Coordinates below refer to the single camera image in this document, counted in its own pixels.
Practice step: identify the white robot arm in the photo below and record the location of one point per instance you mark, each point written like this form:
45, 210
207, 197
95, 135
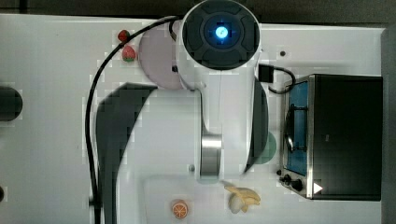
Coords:
208, 131

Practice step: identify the pink round plate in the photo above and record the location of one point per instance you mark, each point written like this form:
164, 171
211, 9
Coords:
157, 57

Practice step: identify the green round plate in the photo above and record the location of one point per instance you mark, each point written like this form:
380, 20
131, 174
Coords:
269, 151

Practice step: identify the red green strawberry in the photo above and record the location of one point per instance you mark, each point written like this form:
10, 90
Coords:
128, 54

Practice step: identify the peeled toy banana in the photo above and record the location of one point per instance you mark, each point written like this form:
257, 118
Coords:
241, 198

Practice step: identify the orange slice toy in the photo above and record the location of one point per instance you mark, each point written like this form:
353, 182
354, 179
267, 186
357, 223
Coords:
180, 209

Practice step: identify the dark red strawberry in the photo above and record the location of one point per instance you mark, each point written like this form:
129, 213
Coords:
123, 35

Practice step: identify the black toaster oven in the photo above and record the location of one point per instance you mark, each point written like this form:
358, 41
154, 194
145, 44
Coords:
332, 137

